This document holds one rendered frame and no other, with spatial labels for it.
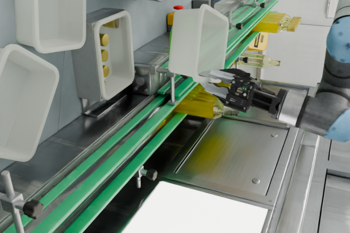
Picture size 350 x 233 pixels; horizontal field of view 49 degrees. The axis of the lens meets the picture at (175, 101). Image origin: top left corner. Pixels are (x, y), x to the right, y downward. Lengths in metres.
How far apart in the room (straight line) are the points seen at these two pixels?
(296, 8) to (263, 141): 5.89
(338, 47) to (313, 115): 0.16
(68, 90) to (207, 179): 0.47
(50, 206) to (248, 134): 0.78
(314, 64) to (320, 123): 6.54
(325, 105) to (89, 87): 0.61
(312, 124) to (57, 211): 0.55
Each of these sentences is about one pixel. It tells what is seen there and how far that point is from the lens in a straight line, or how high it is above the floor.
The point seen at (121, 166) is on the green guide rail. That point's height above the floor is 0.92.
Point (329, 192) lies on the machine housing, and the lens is 1.25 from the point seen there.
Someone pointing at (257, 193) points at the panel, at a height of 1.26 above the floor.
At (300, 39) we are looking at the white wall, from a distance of 7.27.
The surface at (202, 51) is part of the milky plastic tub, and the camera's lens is 1.05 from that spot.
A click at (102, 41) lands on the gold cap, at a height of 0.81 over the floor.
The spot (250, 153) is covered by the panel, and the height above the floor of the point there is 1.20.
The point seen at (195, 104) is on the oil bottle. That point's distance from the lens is 1.26.
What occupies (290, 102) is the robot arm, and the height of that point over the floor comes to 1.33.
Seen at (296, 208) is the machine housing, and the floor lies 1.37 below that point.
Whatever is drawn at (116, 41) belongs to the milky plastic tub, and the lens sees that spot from 1.17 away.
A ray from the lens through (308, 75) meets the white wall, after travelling 7.45.
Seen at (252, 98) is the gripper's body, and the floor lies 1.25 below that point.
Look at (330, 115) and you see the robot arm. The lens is 0.85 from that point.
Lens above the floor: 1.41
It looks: 22 degrees down
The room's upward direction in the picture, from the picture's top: 100 degrees clockwise
